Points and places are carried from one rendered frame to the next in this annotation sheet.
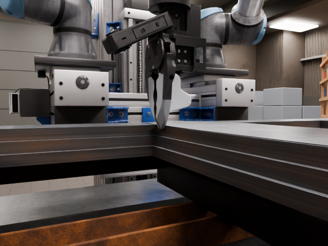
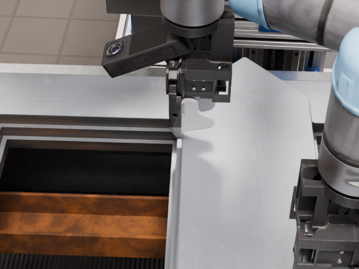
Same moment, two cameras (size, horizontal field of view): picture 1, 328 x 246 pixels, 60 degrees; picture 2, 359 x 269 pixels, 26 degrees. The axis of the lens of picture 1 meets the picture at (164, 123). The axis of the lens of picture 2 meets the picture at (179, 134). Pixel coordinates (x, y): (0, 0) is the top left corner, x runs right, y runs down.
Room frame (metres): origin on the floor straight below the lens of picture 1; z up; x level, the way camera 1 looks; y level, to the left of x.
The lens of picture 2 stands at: (-0.18, -0.35, 1.62)
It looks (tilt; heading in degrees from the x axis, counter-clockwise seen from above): 45 degrees down; 28
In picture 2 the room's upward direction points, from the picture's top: straight up
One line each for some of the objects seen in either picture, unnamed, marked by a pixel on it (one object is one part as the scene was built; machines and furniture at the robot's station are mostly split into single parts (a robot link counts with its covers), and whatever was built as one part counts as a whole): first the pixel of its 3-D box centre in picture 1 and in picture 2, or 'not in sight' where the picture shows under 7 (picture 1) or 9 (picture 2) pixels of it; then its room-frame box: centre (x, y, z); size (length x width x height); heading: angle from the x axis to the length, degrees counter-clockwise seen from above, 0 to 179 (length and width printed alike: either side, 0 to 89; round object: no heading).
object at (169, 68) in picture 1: (165, 72); (176, 97); (0.46, 0.00, 0.96); 0.05 x 0.02 x 0.09; 26
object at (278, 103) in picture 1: (272, 126); not in sight; (4.82, -1.85, 0.60); 1.21 x 0.83 x 1.20; 23
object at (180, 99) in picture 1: (175, 101); (192, 120); (0.47, -0.02, 0.91); 0.06 x 0.03 x 0.09; 116
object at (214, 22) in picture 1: (209, 28); not in sight; (1.11, -0.17, 1.20); 0.13 x 0.12 x 0.14; 88
